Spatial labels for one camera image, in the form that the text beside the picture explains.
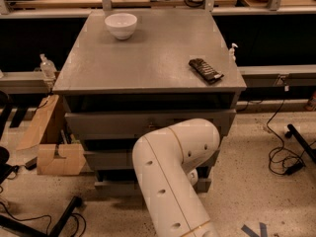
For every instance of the grey bottom drawer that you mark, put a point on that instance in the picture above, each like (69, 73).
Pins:
(131, 188)

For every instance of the grey drawer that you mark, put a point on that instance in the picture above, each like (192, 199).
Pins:
(121, 159)
(133, 124)
(131, 188)

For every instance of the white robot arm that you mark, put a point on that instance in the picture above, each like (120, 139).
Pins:
(174, 212)

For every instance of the grey top drawer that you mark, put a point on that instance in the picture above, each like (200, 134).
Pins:
(133, 124)

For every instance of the grey middle drawer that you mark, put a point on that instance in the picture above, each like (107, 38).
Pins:
(121, 159)

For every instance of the grey drawer cabinet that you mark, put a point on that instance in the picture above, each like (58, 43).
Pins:
(148, 72)

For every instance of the dark snack bar wrapper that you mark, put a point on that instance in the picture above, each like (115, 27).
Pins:
(208, 73)

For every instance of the black stand leg right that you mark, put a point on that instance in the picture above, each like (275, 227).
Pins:
(293, 131)

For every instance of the black stand leg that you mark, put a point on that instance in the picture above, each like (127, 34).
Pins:
(16, 226)
(293, 131)

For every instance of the small white pump bottle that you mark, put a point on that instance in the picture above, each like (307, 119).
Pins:
(232, 49)

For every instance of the brown cardboard box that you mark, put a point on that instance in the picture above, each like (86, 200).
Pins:
(44, 135)

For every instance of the white ceramic bowl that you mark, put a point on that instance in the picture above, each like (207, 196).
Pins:
(121, 25)

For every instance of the clear pump bottle left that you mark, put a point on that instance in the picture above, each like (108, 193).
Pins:
(47, 67)

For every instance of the black stand leg left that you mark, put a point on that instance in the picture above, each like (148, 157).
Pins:
(16, 226)

